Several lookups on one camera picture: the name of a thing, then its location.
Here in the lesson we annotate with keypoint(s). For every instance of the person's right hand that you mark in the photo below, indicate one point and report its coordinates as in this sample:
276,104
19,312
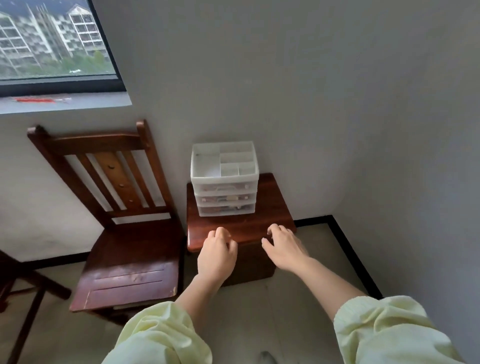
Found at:
285,247

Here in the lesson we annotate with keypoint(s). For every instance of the person's left hand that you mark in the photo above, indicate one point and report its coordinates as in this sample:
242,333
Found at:
217,256

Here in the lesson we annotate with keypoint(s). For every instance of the white plastic drawer organizer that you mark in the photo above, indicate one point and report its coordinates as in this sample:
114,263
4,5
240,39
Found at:
206,161

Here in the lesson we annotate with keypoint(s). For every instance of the person's right forearm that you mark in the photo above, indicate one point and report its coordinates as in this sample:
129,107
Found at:
330,289

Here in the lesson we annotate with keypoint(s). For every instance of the person's left forearm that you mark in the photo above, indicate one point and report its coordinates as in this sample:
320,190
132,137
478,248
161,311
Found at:
195,307

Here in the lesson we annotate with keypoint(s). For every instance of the brown wooden cabinet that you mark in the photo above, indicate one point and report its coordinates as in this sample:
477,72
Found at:
240,229

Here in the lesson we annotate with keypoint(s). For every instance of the wooden slat-back chair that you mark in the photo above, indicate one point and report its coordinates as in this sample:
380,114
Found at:
127,262

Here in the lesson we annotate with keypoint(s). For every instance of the dark wooden chair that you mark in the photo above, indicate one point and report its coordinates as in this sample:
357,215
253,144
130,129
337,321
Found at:
22,281

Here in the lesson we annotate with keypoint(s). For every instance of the red pen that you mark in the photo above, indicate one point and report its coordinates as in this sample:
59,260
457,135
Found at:
41,99

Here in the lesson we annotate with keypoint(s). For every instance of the window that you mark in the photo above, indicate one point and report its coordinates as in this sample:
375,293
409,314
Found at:
52,45

